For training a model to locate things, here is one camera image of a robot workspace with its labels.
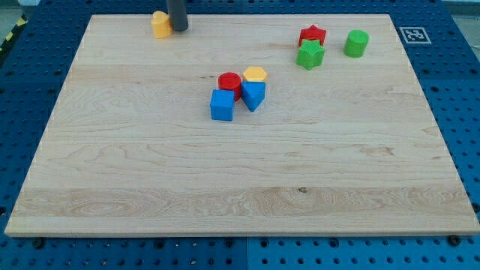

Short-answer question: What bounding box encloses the black bolt left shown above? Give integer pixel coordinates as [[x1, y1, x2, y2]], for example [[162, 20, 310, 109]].
[[31, 238, 45, 250]]

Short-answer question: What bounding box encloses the red cylinder block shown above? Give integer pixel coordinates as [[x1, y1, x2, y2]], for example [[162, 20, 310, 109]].
[[217, 72, 242, 101]]

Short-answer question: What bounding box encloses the green cylinder block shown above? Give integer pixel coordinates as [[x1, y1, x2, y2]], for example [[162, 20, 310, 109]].
[[343, 29, 370, 58]]

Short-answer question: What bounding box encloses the yellow heart block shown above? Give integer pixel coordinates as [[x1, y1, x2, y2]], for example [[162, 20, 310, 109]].
[[151, 11, 173, 39]]

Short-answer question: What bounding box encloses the white fiducial marker tag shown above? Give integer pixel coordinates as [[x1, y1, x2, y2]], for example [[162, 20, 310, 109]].
[[399, 26, 431, 44]]

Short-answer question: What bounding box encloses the wooden board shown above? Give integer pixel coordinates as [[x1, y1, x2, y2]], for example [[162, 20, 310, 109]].
[[5, 14, 479, 238]]

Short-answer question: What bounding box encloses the green star block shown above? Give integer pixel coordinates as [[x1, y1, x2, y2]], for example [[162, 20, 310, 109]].
[[295, 39, 326, 71]]

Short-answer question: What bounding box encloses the black bolt right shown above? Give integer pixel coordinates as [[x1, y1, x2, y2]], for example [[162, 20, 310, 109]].
[[448, 235, 462, 247]]

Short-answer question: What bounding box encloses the red star block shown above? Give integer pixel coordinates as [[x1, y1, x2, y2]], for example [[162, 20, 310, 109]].
[[298, 25, 327, 47]]

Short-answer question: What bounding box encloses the black bolt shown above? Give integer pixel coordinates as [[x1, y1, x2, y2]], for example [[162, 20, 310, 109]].
[[31, 238, 45, 250], [448, 235, 462, 247]]

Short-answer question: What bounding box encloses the yellow hexagon block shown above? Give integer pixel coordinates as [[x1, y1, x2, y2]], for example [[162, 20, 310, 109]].
[[243, 66, 268, 82]]

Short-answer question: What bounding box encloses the blue triangle block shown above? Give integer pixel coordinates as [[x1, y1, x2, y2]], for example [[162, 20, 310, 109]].
[[241, 81, 266, 112]]

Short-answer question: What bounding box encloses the blue cube block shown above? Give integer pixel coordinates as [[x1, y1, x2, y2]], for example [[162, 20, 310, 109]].
[[210, 89, 235, 122]]

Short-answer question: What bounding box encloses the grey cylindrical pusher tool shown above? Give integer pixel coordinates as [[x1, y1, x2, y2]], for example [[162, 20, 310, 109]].
[[166, 0, 189, 32]]

